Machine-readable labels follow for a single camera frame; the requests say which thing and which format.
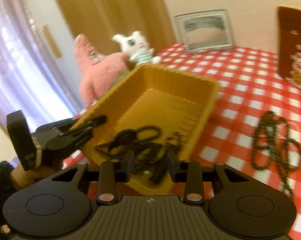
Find wooden door panel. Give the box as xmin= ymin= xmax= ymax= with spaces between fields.
xmin=57 ymin=0 xmax=175 ymax=54

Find yellow plastic tray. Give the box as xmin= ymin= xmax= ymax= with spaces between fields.
xmin=78 ymin=64 xmax=220 ymax=165

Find brown lucky cat cushion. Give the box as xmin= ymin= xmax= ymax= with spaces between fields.
xmin=277 ymin=6 xmax=301 ymax=90

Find pink starfish plush toy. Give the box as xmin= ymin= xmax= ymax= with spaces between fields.
xmin=74 ymin=34 xmax=129 ymax=105

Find person left hand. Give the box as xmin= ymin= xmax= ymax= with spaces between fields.
xmin=10 ymin=164 xmax=56 ymax=191

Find black bead necklace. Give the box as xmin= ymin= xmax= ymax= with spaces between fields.
xmin=250 ymin=110 xmax=301 ymax=199

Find white bunny plush toy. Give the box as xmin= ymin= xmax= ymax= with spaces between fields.
xmin=112 ymin=31 xmax=161 ymax=67

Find framed sand picture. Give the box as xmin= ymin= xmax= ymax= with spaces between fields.
xmin=174 ymin=9 xmax=235 ymax=54

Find red white checkered tablecloth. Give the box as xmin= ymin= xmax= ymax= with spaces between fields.
xmin=62 ymin=42 xmax=301 ymax=240

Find sheer white curtain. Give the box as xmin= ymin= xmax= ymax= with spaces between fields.
xmin=0 ymin=0 xmax=84 ymax=129

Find wooden wall hook strip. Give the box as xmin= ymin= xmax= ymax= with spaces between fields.
xmin=42 ymin=24 xmax=62 ymax=59

